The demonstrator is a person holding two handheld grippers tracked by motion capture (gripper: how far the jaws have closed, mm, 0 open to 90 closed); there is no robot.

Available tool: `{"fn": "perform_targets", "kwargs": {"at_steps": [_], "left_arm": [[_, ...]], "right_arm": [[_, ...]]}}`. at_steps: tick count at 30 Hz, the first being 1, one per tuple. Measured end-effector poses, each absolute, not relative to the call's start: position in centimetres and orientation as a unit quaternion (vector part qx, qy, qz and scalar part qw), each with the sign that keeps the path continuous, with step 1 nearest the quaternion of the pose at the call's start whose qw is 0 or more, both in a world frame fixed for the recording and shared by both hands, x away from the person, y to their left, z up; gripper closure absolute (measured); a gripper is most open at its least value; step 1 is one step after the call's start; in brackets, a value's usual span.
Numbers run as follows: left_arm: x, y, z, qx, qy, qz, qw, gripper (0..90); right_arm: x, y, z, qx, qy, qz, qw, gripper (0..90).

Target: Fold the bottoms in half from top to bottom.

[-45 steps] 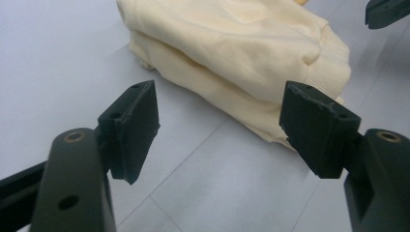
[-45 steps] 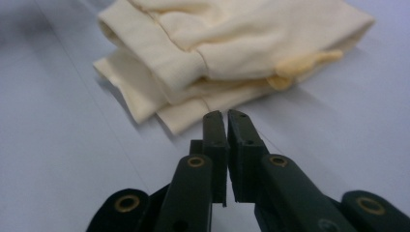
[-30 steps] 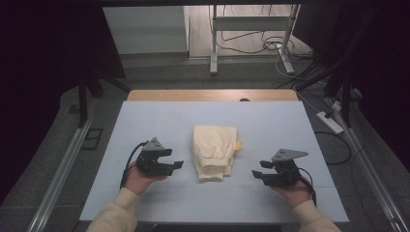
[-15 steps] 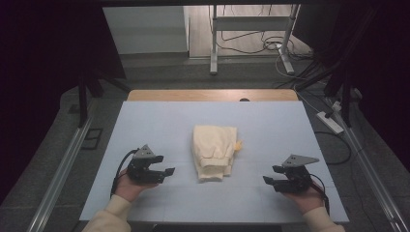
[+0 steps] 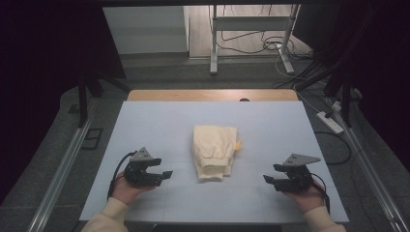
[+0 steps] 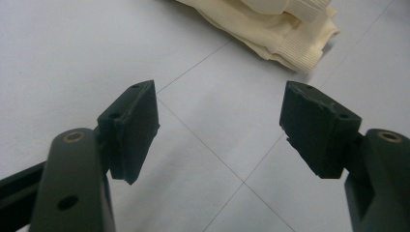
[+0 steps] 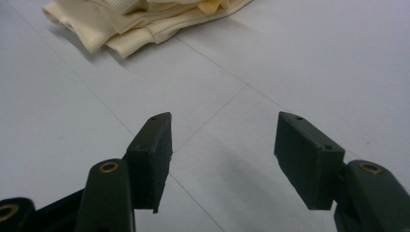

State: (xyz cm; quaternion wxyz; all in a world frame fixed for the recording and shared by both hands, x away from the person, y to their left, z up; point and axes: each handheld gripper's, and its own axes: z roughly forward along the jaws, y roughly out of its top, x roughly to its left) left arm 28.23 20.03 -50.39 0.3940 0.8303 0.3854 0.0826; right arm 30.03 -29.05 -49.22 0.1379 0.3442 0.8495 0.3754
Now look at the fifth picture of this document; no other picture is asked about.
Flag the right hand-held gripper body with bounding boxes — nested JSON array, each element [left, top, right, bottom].
[[274, 153, 322, 193]]

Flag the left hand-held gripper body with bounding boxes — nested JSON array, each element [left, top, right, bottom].
[[123, 147, 164, 189]]

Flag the cream baby pants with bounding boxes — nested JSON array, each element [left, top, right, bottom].
[[191, 124, 243, 184]]

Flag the person's left hand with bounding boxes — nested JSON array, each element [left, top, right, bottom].
[[110, 171, 157, 206]]

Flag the person's right hand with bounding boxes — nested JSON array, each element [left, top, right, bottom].
[[284, 178, 326, 215]]

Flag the light blue table mat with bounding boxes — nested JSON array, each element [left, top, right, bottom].
[[78, 101, 350, 224]]

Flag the dark floor plate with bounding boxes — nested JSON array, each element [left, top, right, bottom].
[[80, 127, 104, 151]]

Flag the white power strip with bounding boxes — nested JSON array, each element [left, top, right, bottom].
[[315, 110, 345, 135]]

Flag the wooden table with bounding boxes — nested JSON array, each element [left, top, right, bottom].
[[127, 89, 300, 102]]

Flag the black metal stand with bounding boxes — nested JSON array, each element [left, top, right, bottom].
[[76, 68, 131, 129], [294, 57, 363, 129]]

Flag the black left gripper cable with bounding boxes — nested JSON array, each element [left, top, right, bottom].
[[106, 150, 138, 199]]

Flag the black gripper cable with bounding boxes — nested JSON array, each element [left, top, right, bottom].
[[106, 150, 138, 199], [310, 172, 332, 215]]

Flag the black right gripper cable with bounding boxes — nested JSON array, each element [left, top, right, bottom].
[[310, 172, 332, 215]]

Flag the black floor cable loop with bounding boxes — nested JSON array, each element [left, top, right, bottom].
[[313, 130, 353, 166]]

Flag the aluminium rail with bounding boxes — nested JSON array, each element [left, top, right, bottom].
[[26, 115, 95, 232], [331, 105, 410, 232]]

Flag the white floor cable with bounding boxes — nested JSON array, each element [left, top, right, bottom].
[[275, 51, 324, 114]]

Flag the tangle of black floor cables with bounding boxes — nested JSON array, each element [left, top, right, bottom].
[[214, 4, 314, 62]]

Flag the white wall panel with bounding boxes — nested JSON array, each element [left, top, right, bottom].
[[102, 6, 190, 55]]

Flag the white metal stand frame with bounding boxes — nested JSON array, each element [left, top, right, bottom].
[[209, 3, 302, 76]]

